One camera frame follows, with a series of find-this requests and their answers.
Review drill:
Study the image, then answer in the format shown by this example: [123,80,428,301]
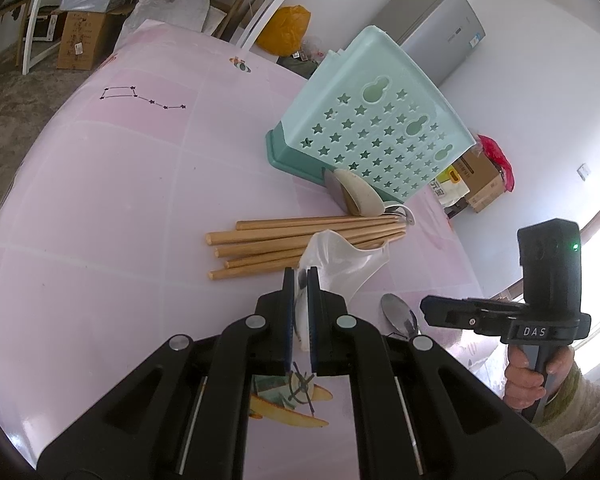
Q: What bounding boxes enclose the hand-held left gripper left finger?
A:
[36,266,297,480]

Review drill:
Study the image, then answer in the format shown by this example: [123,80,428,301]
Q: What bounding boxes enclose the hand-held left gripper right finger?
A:
[306,266,567,480]

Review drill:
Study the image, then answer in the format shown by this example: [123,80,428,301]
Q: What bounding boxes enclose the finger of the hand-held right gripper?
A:
[420,295,526,337]

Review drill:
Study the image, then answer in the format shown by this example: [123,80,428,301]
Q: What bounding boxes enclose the metal spoon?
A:
[380,292,422,339]

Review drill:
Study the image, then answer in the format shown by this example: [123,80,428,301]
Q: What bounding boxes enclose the translucent white plastic spoon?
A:
[297,229,392,353]

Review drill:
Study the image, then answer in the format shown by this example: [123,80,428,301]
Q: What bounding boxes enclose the bundle of wooden chopsticks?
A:
[206,214,408,282]

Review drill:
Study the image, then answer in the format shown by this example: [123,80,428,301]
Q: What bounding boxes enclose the beige rice paddle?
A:
[324,169,416,227]

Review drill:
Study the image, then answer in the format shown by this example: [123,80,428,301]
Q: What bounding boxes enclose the beige ceramic spoon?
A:
[336,169,387,217]

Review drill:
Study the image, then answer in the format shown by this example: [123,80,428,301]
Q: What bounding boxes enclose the teal plastic utensil holder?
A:
[265,25,476,201]

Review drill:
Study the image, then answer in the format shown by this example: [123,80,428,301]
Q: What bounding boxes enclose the person's right forearm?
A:
[527,355,600,468]

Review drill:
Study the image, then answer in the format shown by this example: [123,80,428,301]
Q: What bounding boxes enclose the person's right hand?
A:
[504,346,577,414]

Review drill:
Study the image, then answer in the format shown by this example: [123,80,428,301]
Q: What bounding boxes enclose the open cardboard box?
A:
[452,152,507,214]

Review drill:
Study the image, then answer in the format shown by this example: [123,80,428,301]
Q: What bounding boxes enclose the red plastic bag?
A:
[477,134,515,192]

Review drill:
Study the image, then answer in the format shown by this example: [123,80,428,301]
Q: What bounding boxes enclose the white green printed sack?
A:
[429,165,471,218]

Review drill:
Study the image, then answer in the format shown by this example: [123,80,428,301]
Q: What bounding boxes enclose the dark green bag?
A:
[279,52,326,80]

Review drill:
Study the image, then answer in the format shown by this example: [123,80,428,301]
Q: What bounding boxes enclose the grey refrigerator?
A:
[367,0,487,88]

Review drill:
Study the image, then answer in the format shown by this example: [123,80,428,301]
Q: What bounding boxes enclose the yellow plastic bag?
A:
[255,4,312,57]

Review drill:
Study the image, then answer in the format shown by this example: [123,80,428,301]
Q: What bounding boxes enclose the white woven sack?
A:
[115,0,213,53]

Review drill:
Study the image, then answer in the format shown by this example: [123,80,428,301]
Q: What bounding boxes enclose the labelled cardboard box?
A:
[56,9,112,71]

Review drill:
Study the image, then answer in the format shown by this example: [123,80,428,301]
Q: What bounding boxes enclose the plastic wrapped grey box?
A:
[60,0,133,15]

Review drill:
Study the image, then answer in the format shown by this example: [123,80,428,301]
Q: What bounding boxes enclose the small white appliance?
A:
[30,12,60,42]

